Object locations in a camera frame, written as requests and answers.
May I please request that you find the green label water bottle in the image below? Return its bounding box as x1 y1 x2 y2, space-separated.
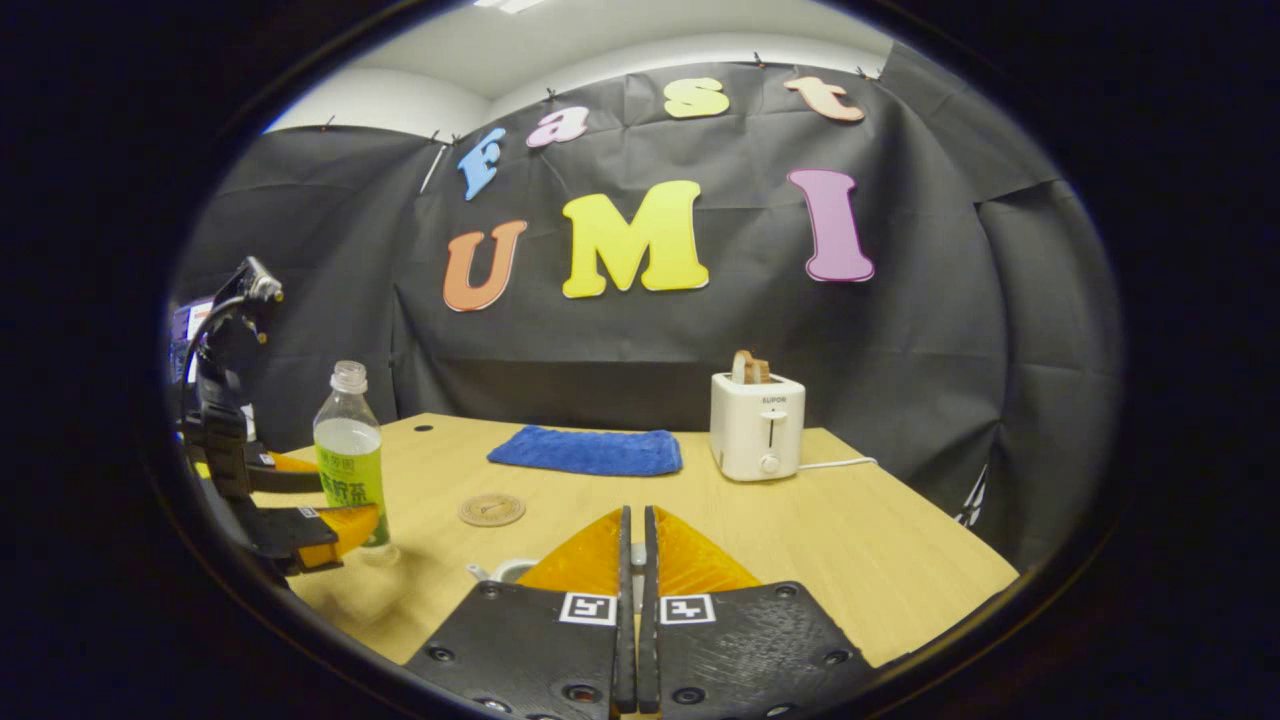
313 361 393 553

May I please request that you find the white toaster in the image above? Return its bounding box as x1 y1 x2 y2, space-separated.
710 372 806 482

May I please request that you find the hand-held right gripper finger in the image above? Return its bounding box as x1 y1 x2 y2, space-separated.
405 505 637 720
638 505 876 720

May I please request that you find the white teacup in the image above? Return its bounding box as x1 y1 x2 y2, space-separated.
465 558 541 587

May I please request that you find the blue towel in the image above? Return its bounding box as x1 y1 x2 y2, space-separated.
487 425 684 477

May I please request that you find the computer monitor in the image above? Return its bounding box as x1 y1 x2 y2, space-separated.
170 300 216 383

